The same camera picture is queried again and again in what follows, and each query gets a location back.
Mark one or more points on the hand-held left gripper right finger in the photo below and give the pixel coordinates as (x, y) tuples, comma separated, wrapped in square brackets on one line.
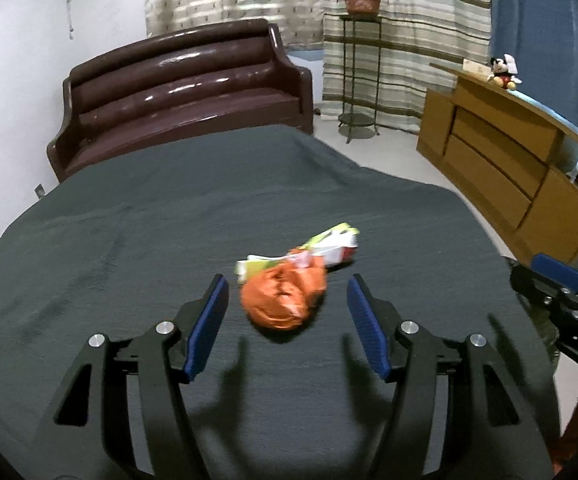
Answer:
[(366, 330)]

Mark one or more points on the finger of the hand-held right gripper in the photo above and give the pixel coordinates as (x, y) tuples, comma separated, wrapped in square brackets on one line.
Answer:
[(559, 270), (569, 320)]

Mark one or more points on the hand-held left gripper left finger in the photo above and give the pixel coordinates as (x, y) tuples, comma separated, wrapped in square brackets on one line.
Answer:
[(209, 325)]

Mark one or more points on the orange plastic bag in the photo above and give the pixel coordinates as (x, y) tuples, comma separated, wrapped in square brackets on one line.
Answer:
[(279, 300)]

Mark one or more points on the white green snack wrapper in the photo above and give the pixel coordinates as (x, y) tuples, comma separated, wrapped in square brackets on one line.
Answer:
[(334, 245)]

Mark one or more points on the wooden cabinet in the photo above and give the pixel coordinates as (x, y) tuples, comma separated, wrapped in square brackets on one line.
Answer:
[(494, 160)]

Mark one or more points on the mouse plush toy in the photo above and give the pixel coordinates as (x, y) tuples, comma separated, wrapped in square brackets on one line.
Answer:
[(504, 74)]

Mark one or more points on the metal plant stand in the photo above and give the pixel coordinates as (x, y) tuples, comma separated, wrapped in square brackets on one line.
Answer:
[(356, 120)]

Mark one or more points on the small beige box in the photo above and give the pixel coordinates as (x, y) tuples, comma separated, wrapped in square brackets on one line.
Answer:
[(474, 67)]

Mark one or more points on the brown leather sofa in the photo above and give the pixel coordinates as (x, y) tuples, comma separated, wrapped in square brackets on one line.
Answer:
[(184, 100)]

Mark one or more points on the blue curtain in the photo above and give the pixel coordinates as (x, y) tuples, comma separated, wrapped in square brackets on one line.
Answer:
[(544, 35)]

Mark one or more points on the striped curtain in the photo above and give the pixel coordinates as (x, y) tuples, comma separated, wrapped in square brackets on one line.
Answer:
[(419, 35)]

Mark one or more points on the wall outlet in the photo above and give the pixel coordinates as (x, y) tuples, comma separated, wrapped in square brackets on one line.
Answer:
[(40, 191)]

